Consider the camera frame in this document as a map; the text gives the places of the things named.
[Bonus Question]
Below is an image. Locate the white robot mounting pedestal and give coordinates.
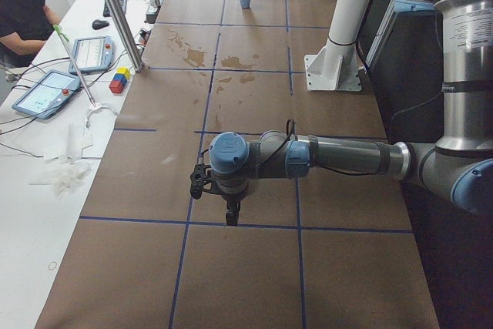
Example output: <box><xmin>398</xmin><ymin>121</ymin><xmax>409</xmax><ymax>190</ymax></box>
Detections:
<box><xmin>304</xmin><ymin>0</ymin><xmax>370</xmax><ymax>92</ymax></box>

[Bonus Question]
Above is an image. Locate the near teach pendant tablet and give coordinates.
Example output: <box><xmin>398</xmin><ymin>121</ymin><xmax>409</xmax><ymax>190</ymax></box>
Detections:
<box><xmin>12</xmin><ymin>70</ymin><xmax>81</xmax><ymax>119</ymax></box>

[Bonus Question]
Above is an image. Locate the steel cylinder weight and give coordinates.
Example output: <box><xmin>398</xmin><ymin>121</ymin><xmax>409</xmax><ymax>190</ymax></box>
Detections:
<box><xmin>149</xmin><ymin>0</ymin><xmax>162</xmax><ymax>8</ymax></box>

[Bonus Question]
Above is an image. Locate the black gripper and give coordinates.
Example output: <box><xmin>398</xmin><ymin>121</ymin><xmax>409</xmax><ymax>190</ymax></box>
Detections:
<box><xmin>189</xmin><ymin>163</ymin><xmax>248</xmax><ymax>226</ymax></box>

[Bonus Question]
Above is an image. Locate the black computer mouse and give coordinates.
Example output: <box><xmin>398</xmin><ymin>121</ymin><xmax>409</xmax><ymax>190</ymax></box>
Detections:
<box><xmin>92</xmin><ymin>19</ymin><xmax>109</xmax><ymax>30</ymax></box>

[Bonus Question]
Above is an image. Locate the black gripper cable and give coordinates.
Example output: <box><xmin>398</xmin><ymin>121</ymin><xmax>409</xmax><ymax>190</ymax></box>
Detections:
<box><xmin>196</xmin><ymin>118</ymin><xmax>371</xmax><ymax>176</ymax></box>

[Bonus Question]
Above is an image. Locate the long metal reacher grabber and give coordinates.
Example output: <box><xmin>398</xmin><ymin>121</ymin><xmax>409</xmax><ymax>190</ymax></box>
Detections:
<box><xmin>53</xmin><ymin>25</ymin><xmax>118</xmax><ymax>128</ymax></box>

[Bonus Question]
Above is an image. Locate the red blue yellow cube block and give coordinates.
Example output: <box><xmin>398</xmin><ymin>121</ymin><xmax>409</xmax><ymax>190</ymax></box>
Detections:
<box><xmin>109</xmin><ymin>67</ymin><xmax>131</xmax><ymax>94</ymax></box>

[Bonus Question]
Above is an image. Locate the seated man black shirt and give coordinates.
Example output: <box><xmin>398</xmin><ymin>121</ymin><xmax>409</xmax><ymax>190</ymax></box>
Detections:
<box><xmin>1</xmin><ymin>0</ymin><xmax>62</xmax><ymax>67</ymax></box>

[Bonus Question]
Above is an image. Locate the aluminium frame post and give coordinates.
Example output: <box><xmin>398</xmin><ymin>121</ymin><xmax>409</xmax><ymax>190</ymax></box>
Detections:
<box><xmin>105</xmin><ymin>0</ymin><xmax>144</xmax><ymax>72</ymax></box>

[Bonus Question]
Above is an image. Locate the far teach pendant tablet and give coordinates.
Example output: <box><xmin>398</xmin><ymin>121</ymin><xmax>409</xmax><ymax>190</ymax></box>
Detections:
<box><xmin>72</xmin><ymin>35</ymin><xmax>114</xmax><ymax>74</ymax></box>

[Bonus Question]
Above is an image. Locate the crumpled white tissue paper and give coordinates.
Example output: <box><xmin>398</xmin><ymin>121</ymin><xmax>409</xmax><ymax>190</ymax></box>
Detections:
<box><xmin>29</xmin><ymin>123</ymin><xmax>93</xmax><ymax>198</ymax></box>

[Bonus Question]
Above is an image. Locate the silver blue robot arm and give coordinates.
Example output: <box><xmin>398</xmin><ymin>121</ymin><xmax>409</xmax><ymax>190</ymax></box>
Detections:
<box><xmin>190</xmin><ymin>0</ymin><xmax>492</xmax><ymax>225</ymax></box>

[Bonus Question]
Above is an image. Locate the teach pendant tablet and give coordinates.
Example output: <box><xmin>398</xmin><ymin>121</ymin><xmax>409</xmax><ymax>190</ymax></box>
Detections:
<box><xmin>72</xmin><ymin>35</ymin><xmax>114</xmax><ymax>74</ymax></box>
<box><xmin>12</xmin><ymin>70</ymin><xmax>81</xmax><ymax>119</ymax></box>

